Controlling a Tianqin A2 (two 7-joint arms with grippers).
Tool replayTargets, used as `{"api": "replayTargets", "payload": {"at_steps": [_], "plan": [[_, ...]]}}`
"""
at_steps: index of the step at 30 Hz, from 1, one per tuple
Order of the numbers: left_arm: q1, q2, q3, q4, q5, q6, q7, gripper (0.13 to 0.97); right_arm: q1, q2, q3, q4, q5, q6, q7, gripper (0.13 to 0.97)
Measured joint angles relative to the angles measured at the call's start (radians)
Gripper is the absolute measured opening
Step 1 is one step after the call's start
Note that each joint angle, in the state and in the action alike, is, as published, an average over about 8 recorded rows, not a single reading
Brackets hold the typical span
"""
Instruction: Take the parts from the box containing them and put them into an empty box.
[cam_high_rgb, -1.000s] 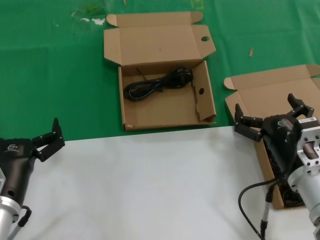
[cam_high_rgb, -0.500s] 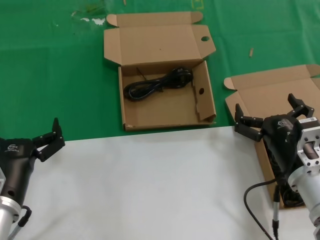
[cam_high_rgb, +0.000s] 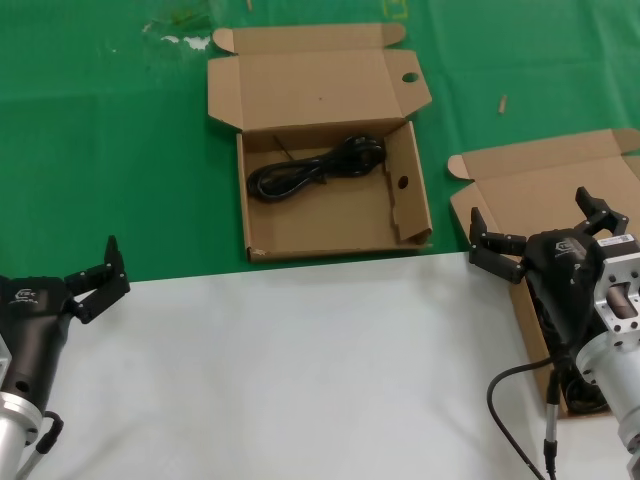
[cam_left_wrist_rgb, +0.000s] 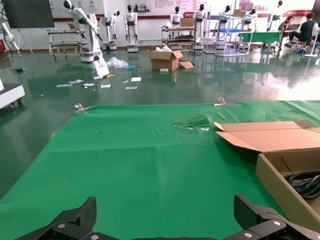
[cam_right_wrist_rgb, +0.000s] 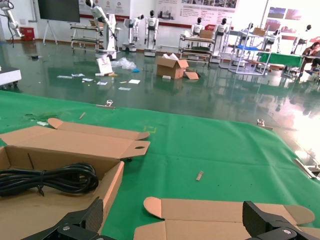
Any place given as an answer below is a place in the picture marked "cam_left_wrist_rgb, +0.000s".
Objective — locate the paper sheet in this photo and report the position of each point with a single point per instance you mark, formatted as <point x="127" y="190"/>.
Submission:
<point x="76" y="81"/>
<point x="131" y="87"/>
<point x="64" y="85"/>
<point x="136" y="79"/>
<point x="89" y="85"/>
<point x="105" y="85"/>

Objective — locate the white chair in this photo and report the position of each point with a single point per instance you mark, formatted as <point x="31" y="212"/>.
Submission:
<point x="314" y="37"/>

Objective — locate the low metal shelf rack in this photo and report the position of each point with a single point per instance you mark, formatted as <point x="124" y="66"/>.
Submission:
<point x="65" y="45"/>

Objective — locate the white industrial robot arm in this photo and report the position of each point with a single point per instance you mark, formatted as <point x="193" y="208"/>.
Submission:
<point x="8" y="35"/>

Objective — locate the red cabinet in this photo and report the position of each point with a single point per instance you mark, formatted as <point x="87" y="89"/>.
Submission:
<point x="2" y="47"/>

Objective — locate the table with green cloth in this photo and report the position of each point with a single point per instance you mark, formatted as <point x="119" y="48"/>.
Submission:
<point x="260" y="37"/>

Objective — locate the small closed cardboard box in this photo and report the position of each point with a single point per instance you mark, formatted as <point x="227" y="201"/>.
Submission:
<point x="239" y="13"/>
<point x="187" y="22"/>

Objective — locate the small white box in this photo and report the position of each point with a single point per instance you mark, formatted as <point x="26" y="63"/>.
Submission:
<point x="164" y="71"/>

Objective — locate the clear plastic bag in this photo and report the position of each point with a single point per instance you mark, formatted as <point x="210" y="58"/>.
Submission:
<point x="116" y="62"/>

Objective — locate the small wooden stick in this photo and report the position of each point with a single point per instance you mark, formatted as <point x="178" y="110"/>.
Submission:
<point x="221" y="115"/>

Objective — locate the dark laptop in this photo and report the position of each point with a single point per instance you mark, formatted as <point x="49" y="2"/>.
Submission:
<point x="294" y="27"/>

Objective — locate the metal shelf cart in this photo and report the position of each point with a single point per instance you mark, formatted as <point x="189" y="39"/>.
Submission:
<point x="178" y="41"/>

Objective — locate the white tube frame rack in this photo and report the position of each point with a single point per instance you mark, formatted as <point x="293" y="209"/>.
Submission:
<point x="225" y="50"/>

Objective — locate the large open cardboard carton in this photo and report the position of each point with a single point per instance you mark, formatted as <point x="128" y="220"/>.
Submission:
<point x="163" y="61"/>

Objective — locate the seated person brown top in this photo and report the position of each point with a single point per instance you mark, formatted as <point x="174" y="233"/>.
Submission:
<point x="286" y="27"/>

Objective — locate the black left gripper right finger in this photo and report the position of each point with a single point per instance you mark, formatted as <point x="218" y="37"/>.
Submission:
<point x="257" y="220"/>

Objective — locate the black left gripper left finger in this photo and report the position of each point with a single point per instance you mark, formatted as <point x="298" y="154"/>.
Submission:
<point x="70" y="222"/>

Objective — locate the white red leaning board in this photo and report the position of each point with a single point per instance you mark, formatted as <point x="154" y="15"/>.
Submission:
<point x="101" y="68"/>

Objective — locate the green table cloth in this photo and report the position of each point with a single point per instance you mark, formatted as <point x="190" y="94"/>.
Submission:
<point x="125" y="162"/>

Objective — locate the blue crumpled item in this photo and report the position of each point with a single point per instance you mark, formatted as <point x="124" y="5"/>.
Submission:
<point x="130" y="68"/>

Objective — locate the flat cardboard piece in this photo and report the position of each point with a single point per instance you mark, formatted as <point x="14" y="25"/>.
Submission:
<point x="186" y="64"/>

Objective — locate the open brown cardboard box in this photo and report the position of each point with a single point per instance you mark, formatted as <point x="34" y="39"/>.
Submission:
<point x="275" y="137"/>

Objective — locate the black display screen on stand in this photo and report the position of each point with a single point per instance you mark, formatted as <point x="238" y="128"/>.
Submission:
<point x="27" y="12"/>

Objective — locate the metal table clip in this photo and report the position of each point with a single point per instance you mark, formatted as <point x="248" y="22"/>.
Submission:
<point x="221" y="102"/>
<point x="80" y="107"/>

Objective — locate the white wheeled platform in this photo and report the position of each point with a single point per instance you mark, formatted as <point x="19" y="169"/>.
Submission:
<point x="11" y="96"/>

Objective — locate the white humanoid robot on base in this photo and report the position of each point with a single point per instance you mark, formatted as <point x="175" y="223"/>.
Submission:
<point x="87" y="30"/>

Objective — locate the seated person black top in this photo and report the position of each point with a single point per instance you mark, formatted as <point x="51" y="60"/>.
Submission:
<point x="306" y="30"/>

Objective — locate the white humanoid robot black head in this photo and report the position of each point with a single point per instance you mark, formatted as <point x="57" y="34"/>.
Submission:
<point x="226" y="13"/>
<point x="130" y="22"/>
<point x="251" y="16"/>
<point x="111" y="27"/>
<point x="176" y="17"/>
<point x="200" y="17"/>
<point x="275" y="17"/>

